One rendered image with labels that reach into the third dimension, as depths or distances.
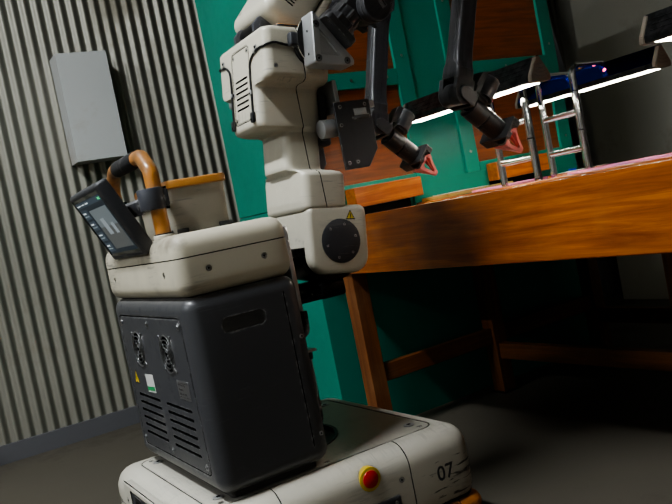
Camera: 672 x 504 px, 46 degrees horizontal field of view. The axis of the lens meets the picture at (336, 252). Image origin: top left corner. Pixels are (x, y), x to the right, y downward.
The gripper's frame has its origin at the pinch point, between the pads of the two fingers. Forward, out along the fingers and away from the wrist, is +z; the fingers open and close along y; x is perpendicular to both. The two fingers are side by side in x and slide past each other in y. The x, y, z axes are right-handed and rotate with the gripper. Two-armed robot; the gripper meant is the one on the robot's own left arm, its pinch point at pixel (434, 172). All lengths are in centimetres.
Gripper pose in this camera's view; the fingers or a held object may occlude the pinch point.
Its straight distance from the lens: 242.8
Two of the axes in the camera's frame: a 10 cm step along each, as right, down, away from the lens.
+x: -3.9, 8.6, -3.2
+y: -5.2, 0.8, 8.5
